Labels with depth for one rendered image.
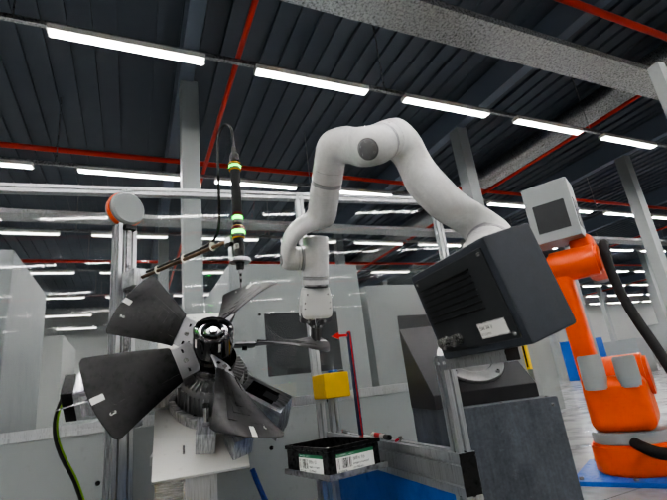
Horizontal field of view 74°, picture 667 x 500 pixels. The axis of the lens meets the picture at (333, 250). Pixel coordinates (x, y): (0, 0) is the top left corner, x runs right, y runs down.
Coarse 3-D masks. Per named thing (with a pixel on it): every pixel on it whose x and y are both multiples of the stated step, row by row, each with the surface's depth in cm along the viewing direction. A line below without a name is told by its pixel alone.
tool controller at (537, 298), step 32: (448, 256) 83; (480, 256) 74; (512, 256) 74; (544, 256) 76; (416, 288) 95; (448, 288) 85; (480, 288) 76; (512, 288) 72; (544, 288) 74; (448, 320) 87; (480, 320) 79; (512, 320) 72; (544, 320) 72; (576, 320) 74; (448, 352) 91; (480, 352) 82
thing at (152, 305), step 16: (144, 288) 144; (160, 288) 143; (144, 304) 141; (160, 304) 140; (176, 304) 139; (112, 320) 139; (128, 320) 139; (144, 320) 138; (160, 320) 137; (176, 320) 137; (128, 336) 137; (144, 336) 137; (160, 336) 136
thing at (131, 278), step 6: (132, 270) 177; (138, 270) 178; (144, 270) 180; (126, 276) 179; (132, 276) 176; (138, 276) 177; (126, 282) 178; (132, 282) 175; (138, 282) 176; (126, 288) 178; (132, 288) 179
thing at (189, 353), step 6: (186, 342) 128; (174, 348) 125; (180, 348) 126; (186, 348) 127; (192, 348) 128; (174, 354) 125; (180, 354) 126; (186, 354) 127; (192, 354) 128; (180, 360) 125; (192, 360) 128; (180, 366) 125; (186, 366) 126; (192, 366) 127; (198, 366) 128; (180, 372) 125; (186, 372) 126; (192, 372) 127
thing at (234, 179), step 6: (234, 174) 152; (234, 180) 151; (234, 186) 151; (240, 186) 153; (234, 192) 150; (240, 192) 151; (234, 198) 149; (240, 198) 150; (234, 204) 149; (240, 204) 150; (234, 210) 148; (240, 210) 149; (234, 222) 147; (240, 222) 147
